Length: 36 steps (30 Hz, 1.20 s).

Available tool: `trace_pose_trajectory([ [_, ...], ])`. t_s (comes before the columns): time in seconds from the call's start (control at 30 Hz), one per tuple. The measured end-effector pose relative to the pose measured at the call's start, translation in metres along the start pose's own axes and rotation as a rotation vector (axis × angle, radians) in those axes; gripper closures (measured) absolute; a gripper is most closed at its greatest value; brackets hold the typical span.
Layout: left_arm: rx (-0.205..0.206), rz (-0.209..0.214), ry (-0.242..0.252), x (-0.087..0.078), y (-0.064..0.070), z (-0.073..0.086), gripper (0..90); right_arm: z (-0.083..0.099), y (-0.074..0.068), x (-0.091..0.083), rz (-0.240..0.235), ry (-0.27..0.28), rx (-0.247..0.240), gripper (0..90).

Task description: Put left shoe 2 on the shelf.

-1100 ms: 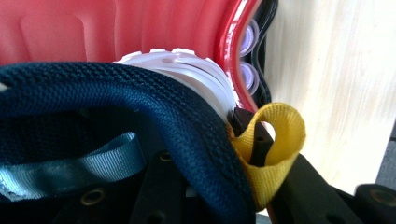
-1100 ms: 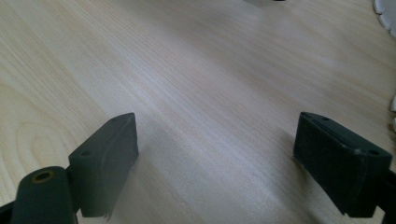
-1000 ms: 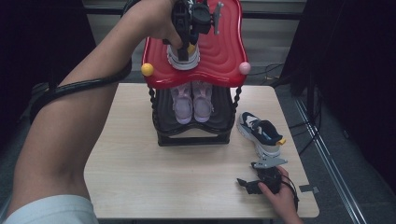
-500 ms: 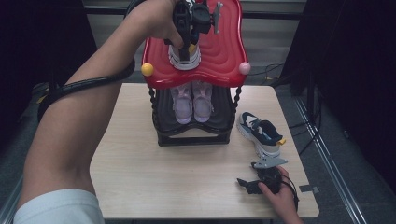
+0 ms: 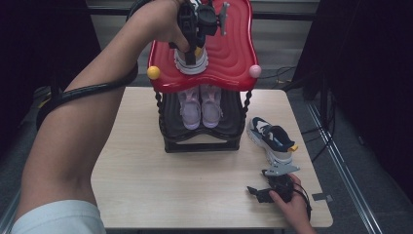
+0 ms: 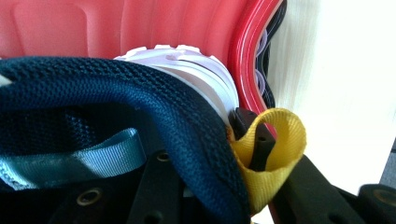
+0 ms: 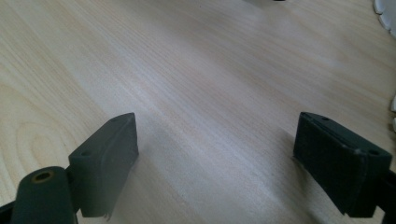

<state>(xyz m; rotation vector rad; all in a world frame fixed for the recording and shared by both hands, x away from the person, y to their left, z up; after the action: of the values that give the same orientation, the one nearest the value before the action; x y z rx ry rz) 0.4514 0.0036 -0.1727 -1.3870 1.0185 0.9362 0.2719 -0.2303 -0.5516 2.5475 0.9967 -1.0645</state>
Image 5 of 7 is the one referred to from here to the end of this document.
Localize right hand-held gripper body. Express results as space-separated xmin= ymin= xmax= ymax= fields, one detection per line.
xmin=261 ymin=163 xmax=300 ymax=203

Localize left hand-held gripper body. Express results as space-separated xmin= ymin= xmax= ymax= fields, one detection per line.
xmin=169 ymin=0 xmax=232 ymax=50

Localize navy and white sneaker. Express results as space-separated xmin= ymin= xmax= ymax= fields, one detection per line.
xmin=173 ymin=43 xmax=209 ymax=76
xmin=246 ymin=116 xmax=299 ymax=168

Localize red and black shoe rack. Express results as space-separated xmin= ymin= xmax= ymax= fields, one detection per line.
xmin=146 ymin=0 xmax=263 ymax=154

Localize purple sandal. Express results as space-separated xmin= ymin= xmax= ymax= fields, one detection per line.
xmin=177 ymin=86 xmax=203 ymax=131
xmin=199 ymin=85 xmax=224 ymax=129

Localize person's right hand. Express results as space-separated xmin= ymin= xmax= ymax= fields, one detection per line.
xmin=268 ymin=173 xmax=318 ymax=234

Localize person's left hand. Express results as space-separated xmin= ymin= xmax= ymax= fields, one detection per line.
xmin=142 ymin=0 xmax=193 ymax=55

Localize grey tape piece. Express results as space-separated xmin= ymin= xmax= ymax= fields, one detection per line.
xmin=311 ymin=192 xmax=334 ymax=203

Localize black metal stand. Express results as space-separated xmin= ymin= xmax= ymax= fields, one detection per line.
xmin=49 ymin=73 xmax=66 ymax=101

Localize black curtain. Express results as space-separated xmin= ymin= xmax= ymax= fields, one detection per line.
xmin=0 ymin=0 xmax=102 ymax=154
xmin=291 ymin=0 xmax=413 ymax=204

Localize light blue sleeve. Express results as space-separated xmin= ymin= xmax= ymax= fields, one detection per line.
xmin=9 ymin=199 xmax=107 ymax=234

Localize right hand-held gripper cable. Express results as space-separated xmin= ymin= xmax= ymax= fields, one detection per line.
xmin=292 ymin=182 xmax=314 ymax=222

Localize hand-held gripper cable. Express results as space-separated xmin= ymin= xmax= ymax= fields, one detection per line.
xmin=34 ymin=0 xmax=154 ymax=131
xmin=292 ymin=182 xmax=314 ymax=222

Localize metal floor rail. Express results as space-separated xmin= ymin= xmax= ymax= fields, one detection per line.
xmin=306 ymin=100 xmax=382 ymax=234

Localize black floor cables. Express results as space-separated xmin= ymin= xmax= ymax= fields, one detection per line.
xmin=300 ymin=87 xmax=337 ymax=164

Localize left hand-held gripper cable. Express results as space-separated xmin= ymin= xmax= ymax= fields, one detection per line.
xmin=34 ymin=0 xmax=154 ymax=131

